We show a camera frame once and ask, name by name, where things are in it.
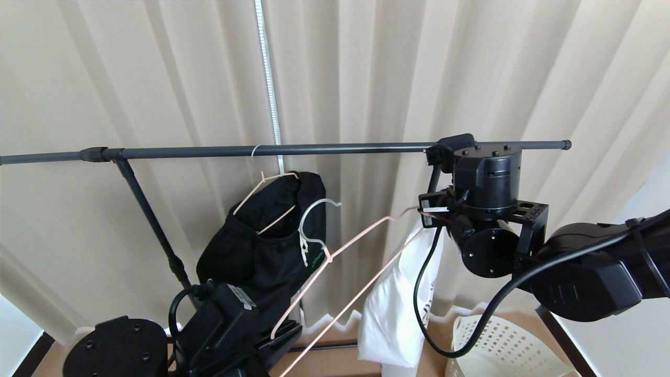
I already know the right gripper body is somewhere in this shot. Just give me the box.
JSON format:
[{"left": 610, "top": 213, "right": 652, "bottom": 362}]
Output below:
[{"left": 418, "top": 188, "right": 464, "bottom": 231}]

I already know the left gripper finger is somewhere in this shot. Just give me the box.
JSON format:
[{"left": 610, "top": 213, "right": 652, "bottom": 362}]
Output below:
[
  {"left": 255, "top": 330, "right": 303, "bottom": 370},
  {"left": 272, "top": 320, "right": 304, "bottom": 341}
]

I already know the black garment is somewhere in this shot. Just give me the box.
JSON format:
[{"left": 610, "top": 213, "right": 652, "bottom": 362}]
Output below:
[{"left": 196, "top": 170, "right": 328, "bottom": 336}]

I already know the pink clothes hanger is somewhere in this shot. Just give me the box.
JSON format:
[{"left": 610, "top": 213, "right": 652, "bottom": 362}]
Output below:
[
  {"left": 232, "top": 144, "right": 300, "bottom": 235},
  {"left": 269, "top": 198, "right": 427, "bottom": 377}
]

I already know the white garment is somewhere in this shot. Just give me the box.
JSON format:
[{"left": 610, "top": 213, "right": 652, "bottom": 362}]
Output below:
[{"left": 358, "top": 220, "right": 445, "bottom": 377}]

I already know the white laundry basket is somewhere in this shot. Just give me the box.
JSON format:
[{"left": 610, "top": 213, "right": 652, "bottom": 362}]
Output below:
[{"left": 445, "top": 314, "right": 576, "bottom": 377}]

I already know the black clothes rack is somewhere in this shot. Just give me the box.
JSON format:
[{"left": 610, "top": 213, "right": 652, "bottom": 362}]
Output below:
[{"left": 0, "top": 139, "right": 573, "bottom": 352}]

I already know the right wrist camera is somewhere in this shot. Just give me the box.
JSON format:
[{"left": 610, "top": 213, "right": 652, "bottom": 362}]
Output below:
[{"left": 426, "top": 134, "right": 478, "bottom": 174}]

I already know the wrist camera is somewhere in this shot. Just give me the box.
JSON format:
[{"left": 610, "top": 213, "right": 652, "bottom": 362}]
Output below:
[
  {"left": 187, "top": 283, "right": 260, "bottom": 368},
  {"left": 426, "top": 134, "right": 478, "bottom": 174}
]

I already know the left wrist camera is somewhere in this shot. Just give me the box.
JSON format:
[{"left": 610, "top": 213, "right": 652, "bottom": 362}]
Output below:
[{"left": 187, "top": 283, "right": 260, "bottom": 368}]

